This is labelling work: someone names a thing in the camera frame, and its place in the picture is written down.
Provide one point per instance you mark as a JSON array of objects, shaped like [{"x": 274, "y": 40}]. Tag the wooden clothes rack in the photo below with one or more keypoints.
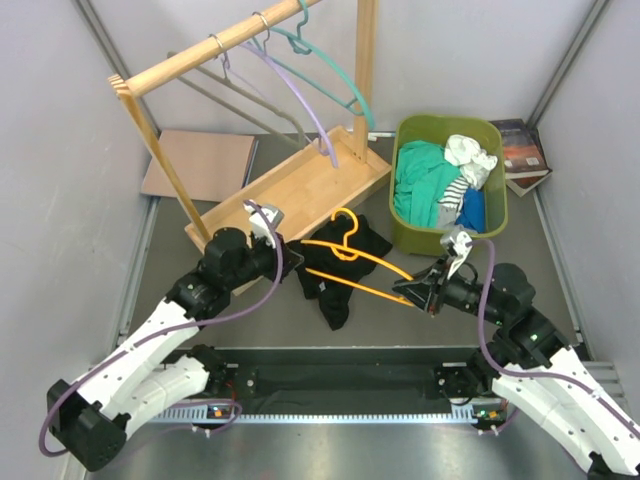
[{"x": 308, "y": 185}]

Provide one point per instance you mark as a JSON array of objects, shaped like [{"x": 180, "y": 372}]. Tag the perforated cable duct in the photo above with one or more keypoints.
[{"x": 205, "y": 415}]

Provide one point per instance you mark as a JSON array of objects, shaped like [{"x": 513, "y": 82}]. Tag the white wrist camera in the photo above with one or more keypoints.
[
  {"x": 264, "y": 221},
  {"x": 458, "y": 244}
]

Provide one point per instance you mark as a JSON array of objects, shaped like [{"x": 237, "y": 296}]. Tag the white garment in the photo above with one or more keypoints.
[{"x": 474, "y": 162}]

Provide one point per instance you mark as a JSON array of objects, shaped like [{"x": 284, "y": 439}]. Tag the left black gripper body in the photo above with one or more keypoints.
[{"x": 261, "y": 259}]

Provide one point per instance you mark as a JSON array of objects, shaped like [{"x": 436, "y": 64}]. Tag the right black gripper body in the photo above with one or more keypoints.
[{"x": 463, "y": 292}]

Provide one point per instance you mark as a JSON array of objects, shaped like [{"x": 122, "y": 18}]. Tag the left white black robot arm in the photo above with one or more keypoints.
[{"x": 94, "y": 416}]

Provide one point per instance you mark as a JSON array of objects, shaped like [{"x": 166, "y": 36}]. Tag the blue garment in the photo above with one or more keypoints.
[{"x": 472, "y": 215}]

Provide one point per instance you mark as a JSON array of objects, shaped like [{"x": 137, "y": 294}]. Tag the striped garment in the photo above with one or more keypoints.
[{"x": 453, "y": 195}]

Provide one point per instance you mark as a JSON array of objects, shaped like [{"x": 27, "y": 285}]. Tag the white marker pen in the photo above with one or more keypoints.
[{"x": 374, "y": 136}]

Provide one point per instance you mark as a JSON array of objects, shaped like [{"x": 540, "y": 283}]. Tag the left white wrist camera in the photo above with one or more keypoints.
[{"x": 264, "y": 221}]

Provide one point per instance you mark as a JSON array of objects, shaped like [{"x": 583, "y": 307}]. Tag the green plastic bin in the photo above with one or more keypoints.
[{"x": 411, "y": 239}]

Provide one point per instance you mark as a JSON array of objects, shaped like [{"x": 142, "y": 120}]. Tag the orange plastic hanger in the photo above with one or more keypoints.
[{"x": 343, "y": 252}]

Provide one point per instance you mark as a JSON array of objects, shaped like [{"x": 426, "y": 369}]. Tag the purple plastic hanger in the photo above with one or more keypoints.
[{"x": 295, "y": 90}]

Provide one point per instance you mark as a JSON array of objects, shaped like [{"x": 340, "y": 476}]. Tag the lower paperback book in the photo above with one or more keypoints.
[{"x": 524, "y": 185}]

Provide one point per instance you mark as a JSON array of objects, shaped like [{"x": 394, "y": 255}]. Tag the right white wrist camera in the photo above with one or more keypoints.
[{"x": 458, "y": 244}]

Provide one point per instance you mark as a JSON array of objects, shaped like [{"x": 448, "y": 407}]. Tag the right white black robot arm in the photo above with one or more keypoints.
[{"x": 531, "y": 365}]

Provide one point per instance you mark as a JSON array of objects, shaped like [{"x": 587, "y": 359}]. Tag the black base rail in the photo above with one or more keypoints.
[{"x": 342, "y": 381}]

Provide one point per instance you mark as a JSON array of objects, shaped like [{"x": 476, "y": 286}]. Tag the grey velvet hanger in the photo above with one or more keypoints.
[{"x": 254, "y": 97}]

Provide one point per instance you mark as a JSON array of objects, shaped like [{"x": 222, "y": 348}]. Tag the brown cardboard folder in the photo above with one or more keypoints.
[{"x": 211, "y": 166}]

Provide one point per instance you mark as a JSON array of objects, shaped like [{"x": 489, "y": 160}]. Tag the teal garment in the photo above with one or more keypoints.
[{"x": 422, "y": 175}]

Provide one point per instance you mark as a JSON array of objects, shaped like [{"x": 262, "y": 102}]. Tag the dark hardcover book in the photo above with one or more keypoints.
[{"x": 522, "y": 156}]

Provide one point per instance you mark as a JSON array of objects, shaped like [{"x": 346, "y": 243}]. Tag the teal plastic hanger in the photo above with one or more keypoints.
[{"x": 325, "y": 65}]

